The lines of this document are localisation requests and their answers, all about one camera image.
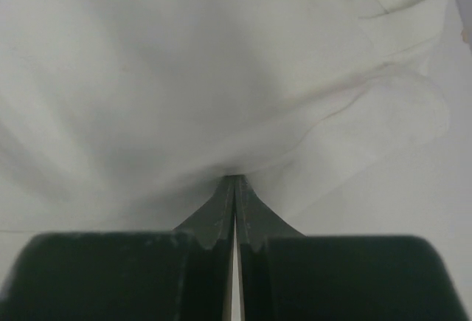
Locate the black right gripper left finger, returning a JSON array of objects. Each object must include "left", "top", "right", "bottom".
[{"left": 9, "top": 177, "right": 235, "bottom": 320}]

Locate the white t shirt robot print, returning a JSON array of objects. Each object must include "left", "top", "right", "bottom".
[{"left": 0, "top": 0, "right": 465, "bottom": 233}]

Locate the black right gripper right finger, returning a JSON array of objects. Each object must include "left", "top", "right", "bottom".
[{"left": 235, "top": 176, "right": 461, "bottom": 320}]

